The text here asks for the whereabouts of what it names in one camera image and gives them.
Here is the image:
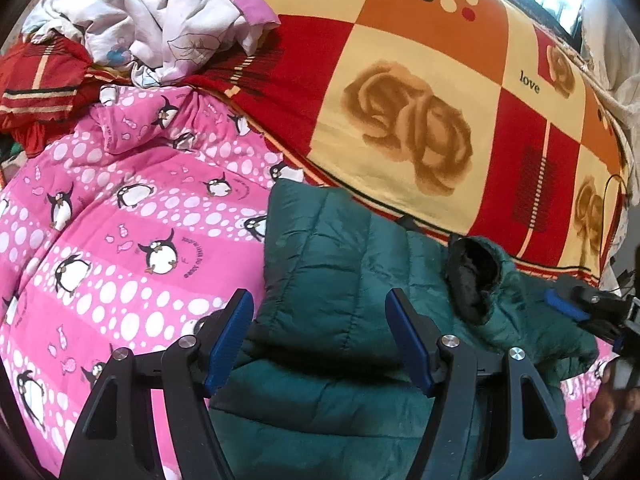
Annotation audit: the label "white floral cloth pile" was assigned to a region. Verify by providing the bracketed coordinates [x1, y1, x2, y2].
[21, 0, 282, 89]

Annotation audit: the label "pink penguin blanket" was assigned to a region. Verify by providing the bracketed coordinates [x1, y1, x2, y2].
[0, 82, 615, 480]

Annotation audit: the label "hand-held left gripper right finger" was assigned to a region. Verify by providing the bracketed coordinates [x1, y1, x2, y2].
[385, 288, 584, 480]

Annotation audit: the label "person's right hand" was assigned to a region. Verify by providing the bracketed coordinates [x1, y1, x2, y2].
[581, 359, 632, 458]

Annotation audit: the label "red orange rose blanket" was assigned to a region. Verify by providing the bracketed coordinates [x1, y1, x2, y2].
[184, 0, 635, 282]

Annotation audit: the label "red striped cloth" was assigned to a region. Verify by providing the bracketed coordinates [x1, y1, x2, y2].
[0, 36, 110, 159]

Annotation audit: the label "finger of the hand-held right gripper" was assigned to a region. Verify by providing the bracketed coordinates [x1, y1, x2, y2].
[555, 275, 608, 306]
[543, 287, 626, 343]

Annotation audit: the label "black cable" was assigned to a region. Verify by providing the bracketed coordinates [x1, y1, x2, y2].
[596, 174, 629, 263]

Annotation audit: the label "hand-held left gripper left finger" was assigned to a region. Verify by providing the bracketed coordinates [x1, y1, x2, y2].
[59, 288, 255, 480]

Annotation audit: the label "green puffer jacket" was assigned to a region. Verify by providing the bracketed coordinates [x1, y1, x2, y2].
[207, 178, 601, 480]

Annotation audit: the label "beige curtain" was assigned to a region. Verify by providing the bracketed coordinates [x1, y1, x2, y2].
[579, 0, 640, 128]

